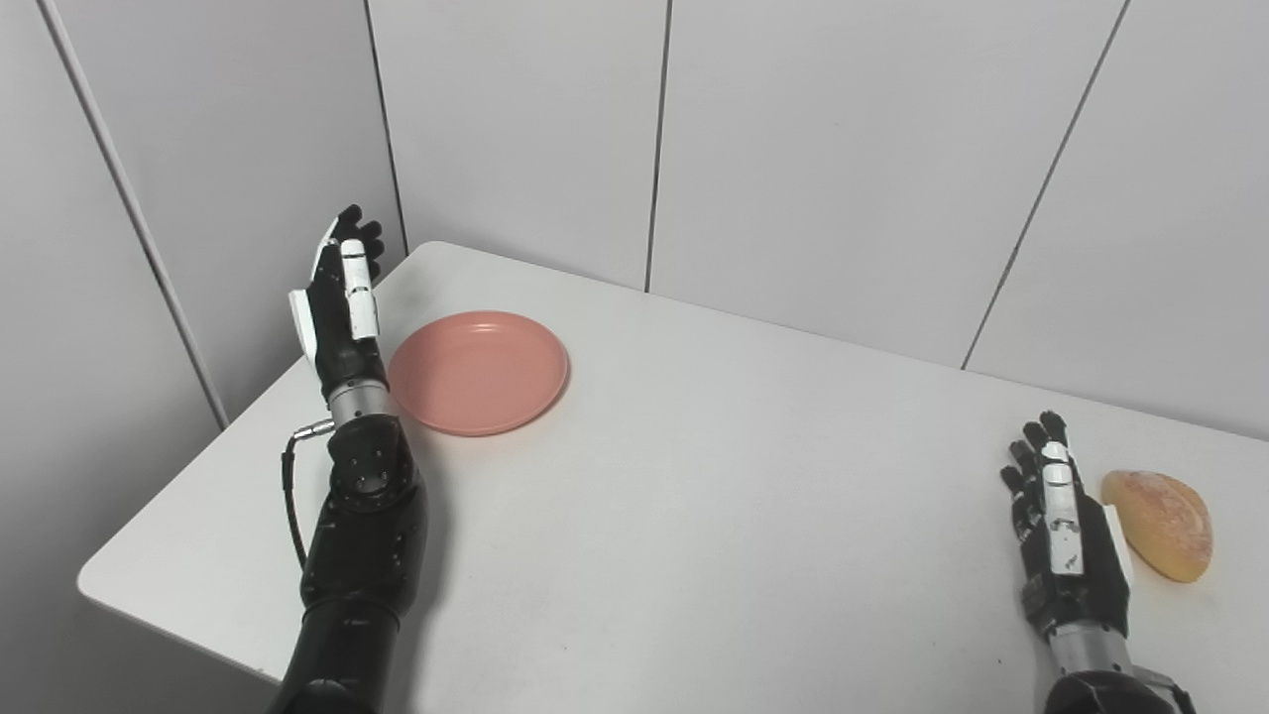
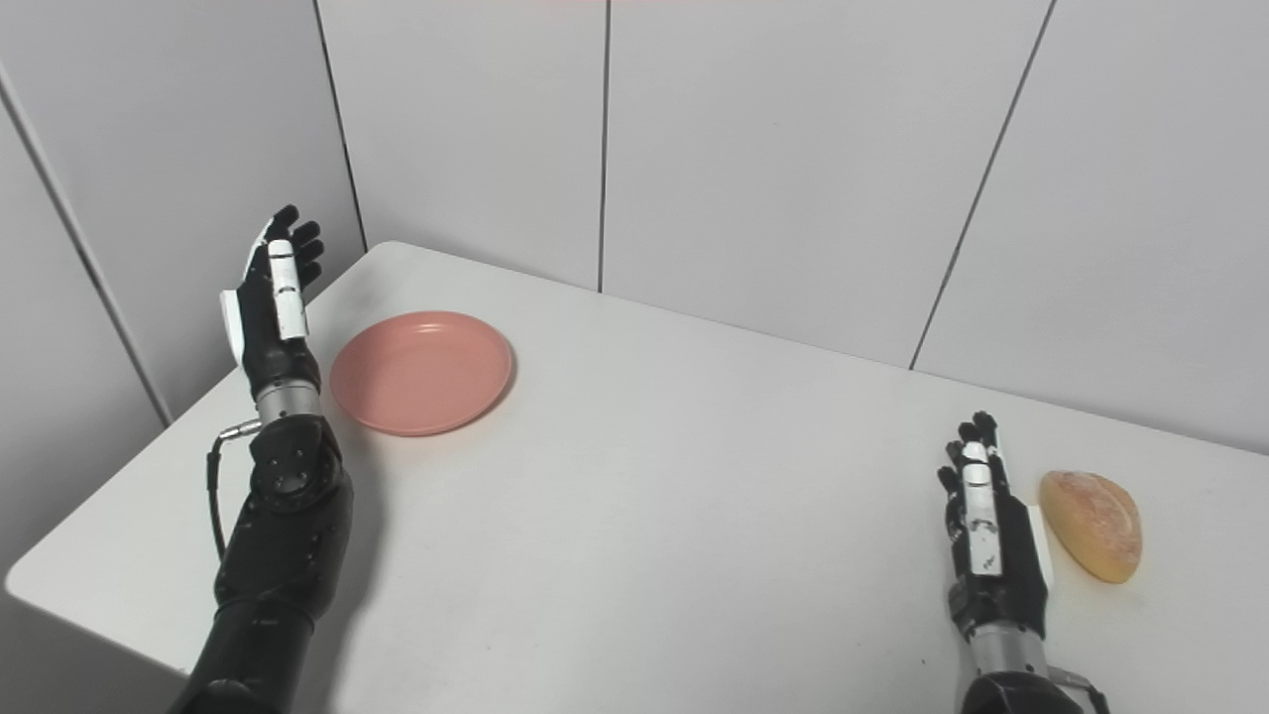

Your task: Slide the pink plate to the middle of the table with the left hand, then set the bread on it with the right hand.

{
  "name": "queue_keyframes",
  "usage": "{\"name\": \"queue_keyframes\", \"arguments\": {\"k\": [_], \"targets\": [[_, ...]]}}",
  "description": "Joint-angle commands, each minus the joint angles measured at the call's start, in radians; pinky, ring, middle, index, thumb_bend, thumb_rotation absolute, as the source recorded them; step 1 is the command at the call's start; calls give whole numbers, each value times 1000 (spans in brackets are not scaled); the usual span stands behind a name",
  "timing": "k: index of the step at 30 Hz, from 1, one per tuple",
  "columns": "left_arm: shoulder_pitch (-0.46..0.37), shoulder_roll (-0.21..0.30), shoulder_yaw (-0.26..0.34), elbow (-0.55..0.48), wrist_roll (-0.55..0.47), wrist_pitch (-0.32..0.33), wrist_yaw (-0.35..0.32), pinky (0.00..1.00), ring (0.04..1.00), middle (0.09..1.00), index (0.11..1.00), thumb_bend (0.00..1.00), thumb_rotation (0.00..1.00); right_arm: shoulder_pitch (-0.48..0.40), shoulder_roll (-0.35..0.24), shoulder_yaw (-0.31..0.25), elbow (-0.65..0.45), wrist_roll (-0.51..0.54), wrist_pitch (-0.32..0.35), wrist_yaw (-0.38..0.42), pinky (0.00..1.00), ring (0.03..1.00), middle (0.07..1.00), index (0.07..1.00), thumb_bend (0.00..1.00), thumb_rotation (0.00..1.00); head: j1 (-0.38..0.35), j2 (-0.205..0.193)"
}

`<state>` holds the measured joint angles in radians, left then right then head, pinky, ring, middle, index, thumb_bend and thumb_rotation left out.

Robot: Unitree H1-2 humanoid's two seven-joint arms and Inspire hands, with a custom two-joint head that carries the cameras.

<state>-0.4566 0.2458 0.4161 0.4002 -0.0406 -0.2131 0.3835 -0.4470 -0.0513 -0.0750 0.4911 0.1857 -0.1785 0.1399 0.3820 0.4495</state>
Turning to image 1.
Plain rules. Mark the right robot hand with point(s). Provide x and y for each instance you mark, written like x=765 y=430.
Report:
x=1066 y=535

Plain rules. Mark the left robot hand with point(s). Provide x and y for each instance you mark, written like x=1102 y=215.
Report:
x=342 y=307

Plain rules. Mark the bread roll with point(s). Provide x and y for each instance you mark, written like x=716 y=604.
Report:
x=1162 y=523

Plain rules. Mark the pink plate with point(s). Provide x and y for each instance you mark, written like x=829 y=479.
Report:
x=478 y=372

